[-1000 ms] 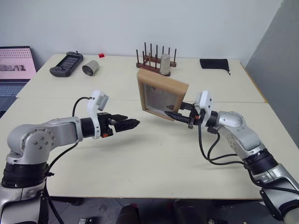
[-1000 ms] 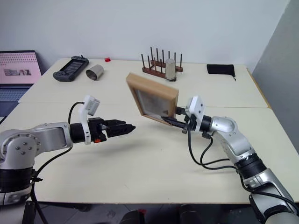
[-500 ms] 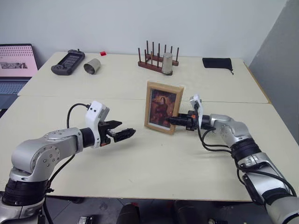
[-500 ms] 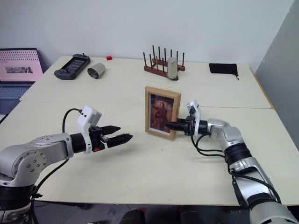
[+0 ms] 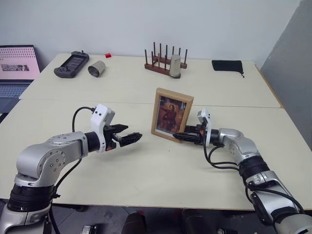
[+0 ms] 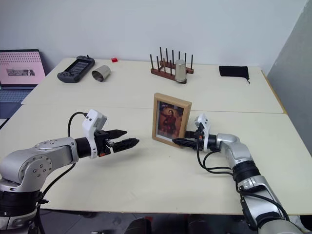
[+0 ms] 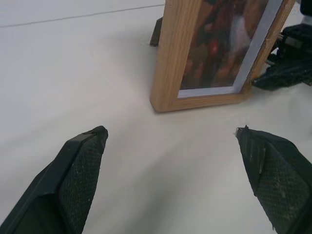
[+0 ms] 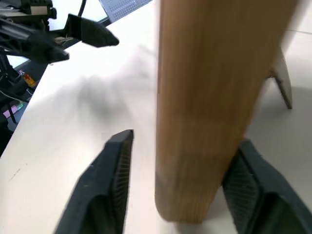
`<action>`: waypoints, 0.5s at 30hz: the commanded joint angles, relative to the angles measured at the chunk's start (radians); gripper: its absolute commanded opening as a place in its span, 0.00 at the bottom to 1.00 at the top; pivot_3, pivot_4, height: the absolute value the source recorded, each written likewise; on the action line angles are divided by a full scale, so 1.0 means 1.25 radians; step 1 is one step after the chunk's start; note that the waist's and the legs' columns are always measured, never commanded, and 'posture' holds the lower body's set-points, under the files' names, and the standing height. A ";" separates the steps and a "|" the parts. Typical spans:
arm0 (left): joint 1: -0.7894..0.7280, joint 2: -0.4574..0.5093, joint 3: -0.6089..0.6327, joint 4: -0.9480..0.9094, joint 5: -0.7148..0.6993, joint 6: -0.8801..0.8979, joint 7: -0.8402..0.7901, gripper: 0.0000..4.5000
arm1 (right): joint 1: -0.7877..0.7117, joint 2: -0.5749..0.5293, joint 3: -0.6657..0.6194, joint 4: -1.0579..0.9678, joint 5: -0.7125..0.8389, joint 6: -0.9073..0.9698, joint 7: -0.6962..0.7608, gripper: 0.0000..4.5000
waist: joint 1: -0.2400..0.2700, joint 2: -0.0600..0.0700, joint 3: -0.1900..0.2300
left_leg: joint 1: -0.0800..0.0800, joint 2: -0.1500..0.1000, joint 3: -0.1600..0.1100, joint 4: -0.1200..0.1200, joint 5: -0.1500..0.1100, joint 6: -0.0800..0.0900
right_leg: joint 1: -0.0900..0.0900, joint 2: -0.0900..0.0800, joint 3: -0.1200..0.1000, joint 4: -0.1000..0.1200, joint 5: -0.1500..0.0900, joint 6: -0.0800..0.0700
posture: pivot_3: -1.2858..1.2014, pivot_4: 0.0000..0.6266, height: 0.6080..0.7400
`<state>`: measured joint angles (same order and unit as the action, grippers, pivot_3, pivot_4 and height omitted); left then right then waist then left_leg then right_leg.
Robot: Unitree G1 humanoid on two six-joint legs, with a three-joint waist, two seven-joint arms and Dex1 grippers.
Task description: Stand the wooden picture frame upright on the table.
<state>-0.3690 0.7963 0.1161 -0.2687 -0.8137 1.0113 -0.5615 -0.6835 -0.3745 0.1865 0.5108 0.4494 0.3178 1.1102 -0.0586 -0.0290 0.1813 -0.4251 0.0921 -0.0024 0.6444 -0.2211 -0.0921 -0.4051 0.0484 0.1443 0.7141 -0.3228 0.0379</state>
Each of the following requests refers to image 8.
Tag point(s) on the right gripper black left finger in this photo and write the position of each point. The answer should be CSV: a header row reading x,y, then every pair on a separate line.
x,y
102,175

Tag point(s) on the grey perforated metal panel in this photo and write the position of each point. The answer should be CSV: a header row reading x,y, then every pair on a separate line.
x,y
122,8

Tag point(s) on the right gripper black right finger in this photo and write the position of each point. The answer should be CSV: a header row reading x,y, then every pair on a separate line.
x,y
258,190

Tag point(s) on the pink paper note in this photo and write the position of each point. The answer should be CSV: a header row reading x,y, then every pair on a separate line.
x,y
13,111

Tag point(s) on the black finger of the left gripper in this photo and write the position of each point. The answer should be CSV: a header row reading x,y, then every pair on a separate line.
x,y
95,34
46,50

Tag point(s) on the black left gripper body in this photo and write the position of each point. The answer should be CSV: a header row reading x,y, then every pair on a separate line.
x,y
17,26

